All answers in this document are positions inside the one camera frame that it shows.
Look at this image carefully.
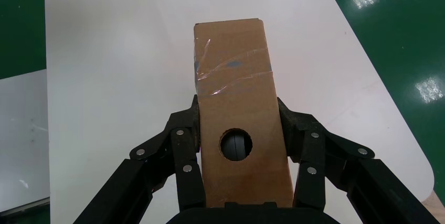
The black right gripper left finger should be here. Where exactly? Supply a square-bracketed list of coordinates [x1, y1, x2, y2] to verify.
[73, 94, 206, 224]

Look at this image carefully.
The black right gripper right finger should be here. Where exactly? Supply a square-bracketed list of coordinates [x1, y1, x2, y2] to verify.
[277, 97, 439, 224]

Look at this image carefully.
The small tall cardboard box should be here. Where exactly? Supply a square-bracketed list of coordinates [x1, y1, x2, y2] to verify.
[193, 18, 294, 208]

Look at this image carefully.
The wooden board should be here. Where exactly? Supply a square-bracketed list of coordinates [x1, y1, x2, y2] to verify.
[420, 190, 445, 217]

